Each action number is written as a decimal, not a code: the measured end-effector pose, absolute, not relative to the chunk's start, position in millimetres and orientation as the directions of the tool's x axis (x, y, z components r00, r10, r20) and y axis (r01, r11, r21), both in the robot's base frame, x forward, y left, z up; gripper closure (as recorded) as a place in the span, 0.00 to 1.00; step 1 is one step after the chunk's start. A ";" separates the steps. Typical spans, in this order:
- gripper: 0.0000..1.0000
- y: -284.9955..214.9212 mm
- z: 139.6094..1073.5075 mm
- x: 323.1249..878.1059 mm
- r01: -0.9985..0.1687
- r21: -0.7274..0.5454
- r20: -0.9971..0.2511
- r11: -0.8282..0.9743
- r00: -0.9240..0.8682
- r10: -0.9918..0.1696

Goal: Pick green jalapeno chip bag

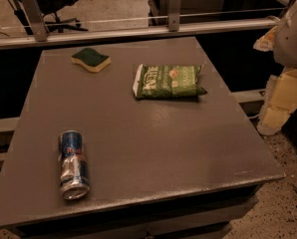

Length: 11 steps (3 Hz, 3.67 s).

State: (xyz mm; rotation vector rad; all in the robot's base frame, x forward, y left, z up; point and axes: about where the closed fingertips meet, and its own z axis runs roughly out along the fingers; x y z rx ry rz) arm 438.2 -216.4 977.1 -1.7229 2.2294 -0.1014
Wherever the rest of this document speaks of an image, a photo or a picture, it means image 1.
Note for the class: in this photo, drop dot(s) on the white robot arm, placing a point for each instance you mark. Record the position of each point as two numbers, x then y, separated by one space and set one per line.
285 47

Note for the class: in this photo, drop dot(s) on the green jalapeno chip bag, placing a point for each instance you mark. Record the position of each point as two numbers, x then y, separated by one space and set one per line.
167 82

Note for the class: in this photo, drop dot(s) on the grey table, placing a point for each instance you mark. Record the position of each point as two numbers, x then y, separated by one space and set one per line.
170 168

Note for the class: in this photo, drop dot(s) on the green and yellow sponge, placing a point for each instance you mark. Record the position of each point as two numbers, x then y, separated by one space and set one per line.
91 60

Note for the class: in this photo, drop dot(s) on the crushed blue energy drink can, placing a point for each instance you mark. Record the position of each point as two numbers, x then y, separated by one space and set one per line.
74 181

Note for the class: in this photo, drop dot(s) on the grey metal railing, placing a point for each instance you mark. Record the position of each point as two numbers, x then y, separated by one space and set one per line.
22 24

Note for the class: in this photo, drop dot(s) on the black office chair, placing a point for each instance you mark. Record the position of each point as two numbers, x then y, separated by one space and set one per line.
52 7

